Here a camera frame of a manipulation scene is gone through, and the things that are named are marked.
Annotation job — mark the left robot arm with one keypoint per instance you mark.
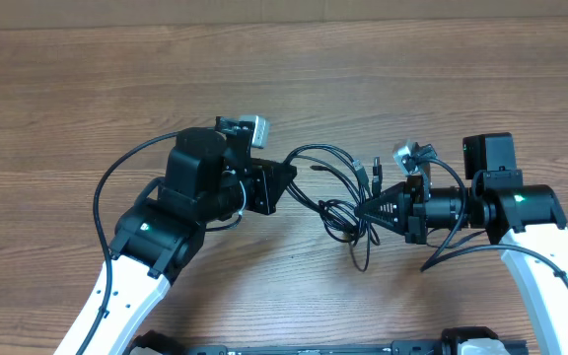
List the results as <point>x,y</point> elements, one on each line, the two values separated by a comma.
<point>210,176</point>

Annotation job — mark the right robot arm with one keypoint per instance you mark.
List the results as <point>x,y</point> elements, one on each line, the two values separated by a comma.
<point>524,223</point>

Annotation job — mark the cardboard back panel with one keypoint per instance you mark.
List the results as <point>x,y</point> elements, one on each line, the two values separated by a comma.
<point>59,14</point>

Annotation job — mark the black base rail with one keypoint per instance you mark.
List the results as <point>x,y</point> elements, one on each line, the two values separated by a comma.
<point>458,340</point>

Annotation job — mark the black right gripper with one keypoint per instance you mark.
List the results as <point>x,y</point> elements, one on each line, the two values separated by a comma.
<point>409,218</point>

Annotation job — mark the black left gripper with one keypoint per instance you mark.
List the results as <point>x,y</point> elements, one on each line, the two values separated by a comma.
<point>265,189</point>

